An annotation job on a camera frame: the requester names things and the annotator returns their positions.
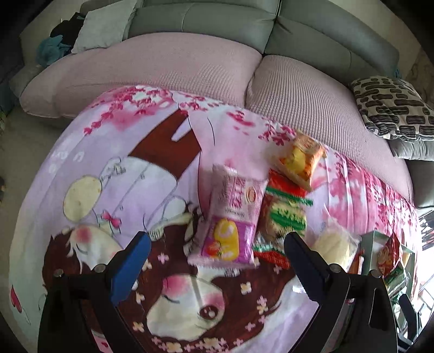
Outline teal cloth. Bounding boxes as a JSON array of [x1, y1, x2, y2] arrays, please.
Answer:
[[36, 36, 73, 67]]

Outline clear bread packet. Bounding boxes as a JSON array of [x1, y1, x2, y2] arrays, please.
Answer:
[[310, 217, 360, 272]]

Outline grey pillow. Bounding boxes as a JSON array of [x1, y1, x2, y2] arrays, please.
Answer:
[[388, 137, 434, 160]]

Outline pink snack packet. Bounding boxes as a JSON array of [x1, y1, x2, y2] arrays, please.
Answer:
[[187, 163, 269, 270]]

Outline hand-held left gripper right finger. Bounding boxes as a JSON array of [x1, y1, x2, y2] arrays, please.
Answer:
[[283, 232, 398, 353]]

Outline dark clothes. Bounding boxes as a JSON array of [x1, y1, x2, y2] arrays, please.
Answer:
[[50, 13, 87, 46]]

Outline red green snack packet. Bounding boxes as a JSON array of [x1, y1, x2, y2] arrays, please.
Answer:
[[253, 170, 314, 270]]

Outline red white snack packet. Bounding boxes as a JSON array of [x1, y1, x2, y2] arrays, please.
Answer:
[[378, 234, 404, 277]]

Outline yellow cake roll packet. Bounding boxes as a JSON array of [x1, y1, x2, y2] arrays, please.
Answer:
[[275, 134, 328, 191]]

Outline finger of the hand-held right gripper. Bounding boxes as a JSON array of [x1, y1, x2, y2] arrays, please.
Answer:
[[398, 295, 423, 340]]

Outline teal cardboard box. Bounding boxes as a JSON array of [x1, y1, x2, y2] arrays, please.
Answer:
[[349, 231, 423, 343]]

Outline small green snack packet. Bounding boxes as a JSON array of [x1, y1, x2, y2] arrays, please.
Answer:
[[383, 263, 407, 299]]

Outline pink printed blanket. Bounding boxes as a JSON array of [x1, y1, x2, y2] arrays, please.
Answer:
[[8, 85, 423, 353]]

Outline pink sofa cover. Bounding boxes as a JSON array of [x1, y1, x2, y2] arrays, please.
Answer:
[[18, 32, 416, 204]]

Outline black white patterned pillow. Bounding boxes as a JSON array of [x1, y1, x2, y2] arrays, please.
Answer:
[[351, 77, 434, 141]]

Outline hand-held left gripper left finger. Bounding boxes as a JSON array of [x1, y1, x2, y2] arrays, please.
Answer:
[[37, 231, 152, 353]]

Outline grey green sofa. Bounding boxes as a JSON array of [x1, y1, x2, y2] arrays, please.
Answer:
[[10, 0, 434, 209]]

